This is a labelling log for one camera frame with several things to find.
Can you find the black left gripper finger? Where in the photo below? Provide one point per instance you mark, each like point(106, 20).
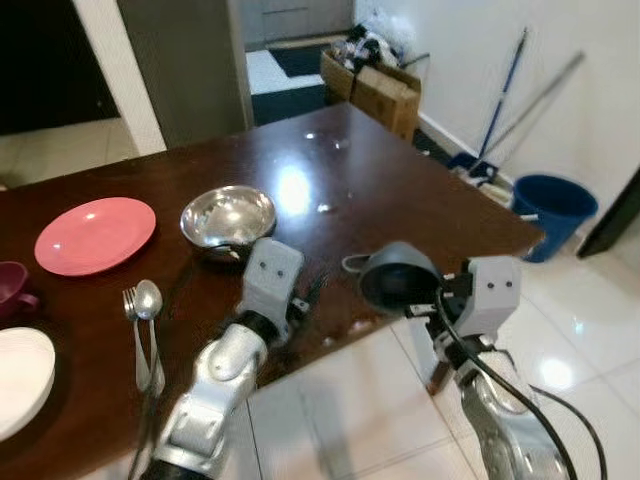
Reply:
point(316, 288)

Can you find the grey mug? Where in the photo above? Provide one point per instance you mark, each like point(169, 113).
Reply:
point(395, 280)

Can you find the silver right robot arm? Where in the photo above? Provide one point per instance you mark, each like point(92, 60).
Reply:
point(500, 420)

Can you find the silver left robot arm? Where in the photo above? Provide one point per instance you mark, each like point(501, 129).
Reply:
point(215, 390)

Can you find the shiny metal bowl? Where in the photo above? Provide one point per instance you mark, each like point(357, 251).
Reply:
point(228, 215)

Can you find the blue plastic bucket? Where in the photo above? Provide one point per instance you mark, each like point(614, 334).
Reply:
point(555, 215)

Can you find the dark brown wooden table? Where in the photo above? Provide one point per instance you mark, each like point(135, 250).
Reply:
point(330, 160)

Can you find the silver spoon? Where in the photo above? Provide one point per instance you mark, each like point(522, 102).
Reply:
point(148, 298)

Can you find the silver fork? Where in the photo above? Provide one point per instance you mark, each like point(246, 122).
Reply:
point(129, 303)

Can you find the brown cardboard box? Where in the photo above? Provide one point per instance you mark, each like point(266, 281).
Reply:
point(380, 95)

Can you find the pink plate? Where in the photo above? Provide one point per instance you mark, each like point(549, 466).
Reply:
point(95, 235)

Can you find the black white floor mat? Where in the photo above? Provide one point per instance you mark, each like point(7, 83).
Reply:
point(270, 72)

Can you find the pile of clothes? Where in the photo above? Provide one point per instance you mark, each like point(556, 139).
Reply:
point(375, 45)

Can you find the grey door panel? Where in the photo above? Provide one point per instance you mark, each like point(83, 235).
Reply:
point(185, 70)

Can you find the grey cabinet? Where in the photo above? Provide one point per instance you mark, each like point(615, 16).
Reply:
point(300, 20)

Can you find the maroon mug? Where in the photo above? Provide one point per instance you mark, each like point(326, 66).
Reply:
point(12, 285)

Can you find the white bowl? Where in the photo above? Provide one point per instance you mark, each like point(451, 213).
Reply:
point(20, 380)

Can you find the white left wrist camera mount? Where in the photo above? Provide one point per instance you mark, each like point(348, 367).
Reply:
point(272, 280)

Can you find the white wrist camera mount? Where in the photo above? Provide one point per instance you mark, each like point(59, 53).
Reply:
point(272, 280)
point(495, 295)

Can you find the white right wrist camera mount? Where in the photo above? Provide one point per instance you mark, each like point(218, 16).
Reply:
point(495, 295)

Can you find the black door frame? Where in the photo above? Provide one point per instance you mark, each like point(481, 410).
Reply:
point(612, 215)

